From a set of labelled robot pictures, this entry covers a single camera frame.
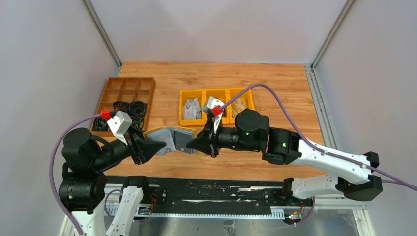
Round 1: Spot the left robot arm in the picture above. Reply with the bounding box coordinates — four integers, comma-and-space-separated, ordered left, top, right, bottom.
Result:
58, 128, 166, 236

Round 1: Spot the tan cards pile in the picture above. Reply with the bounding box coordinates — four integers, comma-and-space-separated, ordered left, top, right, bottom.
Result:
231, 97, 249, 118

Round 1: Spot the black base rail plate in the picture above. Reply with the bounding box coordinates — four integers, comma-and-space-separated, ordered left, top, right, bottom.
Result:
147, 177, 312, 215

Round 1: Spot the yellow leather card holder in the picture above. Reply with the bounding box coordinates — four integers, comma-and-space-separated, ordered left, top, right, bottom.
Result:
144, 126, 198, 156

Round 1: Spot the middle yellow bin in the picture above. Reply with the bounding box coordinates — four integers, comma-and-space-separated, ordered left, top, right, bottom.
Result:
204, 88, 230, 125

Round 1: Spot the yellow bin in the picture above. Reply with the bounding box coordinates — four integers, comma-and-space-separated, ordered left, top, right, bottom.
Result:
179, 89, 205, 126
204, 88, 230, 125
227, 90, 255, 124

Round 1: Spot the right yellow bin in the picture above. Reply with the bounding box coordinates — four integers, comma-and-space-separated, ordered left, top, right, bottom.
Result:
227, 90, 255, 124

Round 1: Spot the grey cards pile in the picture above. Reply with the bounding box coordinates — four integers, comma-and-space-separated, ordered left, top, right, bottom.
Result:
182, 98, 202, 120

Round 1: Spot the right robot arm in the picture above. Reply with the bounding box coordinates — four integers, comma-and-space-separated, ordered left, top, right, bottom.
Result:
186, 109, 383, 202

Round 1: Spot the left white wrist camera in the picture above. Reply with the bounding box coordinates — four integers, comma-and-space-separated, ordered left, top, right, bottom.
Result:
106, 111, 132, 145

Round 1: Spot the black cable coil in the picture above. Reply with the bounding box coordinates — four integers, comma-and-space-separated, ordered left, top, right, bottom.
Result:
92, 117, 112, 132
113, 100, 147, 118

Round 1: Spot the left yellow bin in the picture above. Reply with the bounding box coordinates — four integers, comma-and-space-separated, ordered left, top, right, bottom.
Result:
179, 89, 205, 126

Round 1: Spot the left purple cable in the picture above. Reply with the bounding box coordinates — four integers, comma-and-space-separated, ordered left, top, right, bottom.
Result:
49, 113, 121, 236

